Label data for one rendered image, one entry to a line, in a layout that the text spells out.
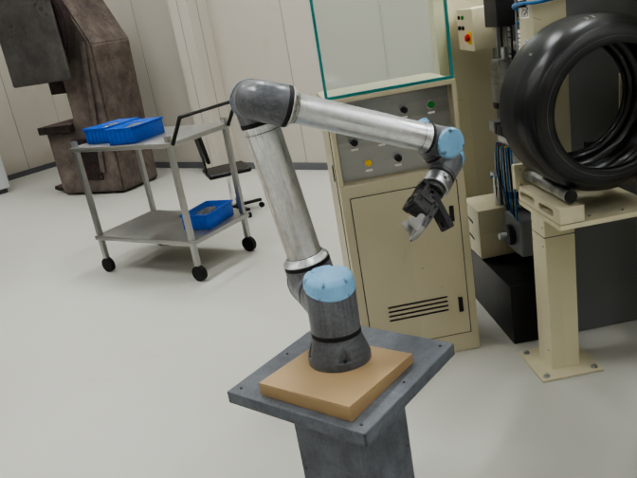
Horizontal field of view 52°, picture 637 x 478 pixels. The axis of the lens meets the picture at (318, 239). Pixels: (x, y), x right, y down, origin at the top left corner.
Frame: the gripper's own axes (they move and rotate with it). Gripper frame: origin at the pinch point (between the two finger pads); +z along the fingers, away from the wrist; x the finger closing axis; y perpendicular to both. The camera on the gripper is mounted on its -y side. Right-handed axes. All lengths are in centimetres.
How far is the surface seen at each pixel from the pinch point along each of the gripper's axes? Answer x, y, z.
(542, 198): -6, -37, -53
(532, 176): -13, -33, -65
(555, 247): -33, -64, -63
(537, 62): 27, 0, -64
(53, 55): -491, 299, -255
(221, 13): -427, 188, -391
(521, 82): 20, -1, -61
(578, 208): 7, -44, -47
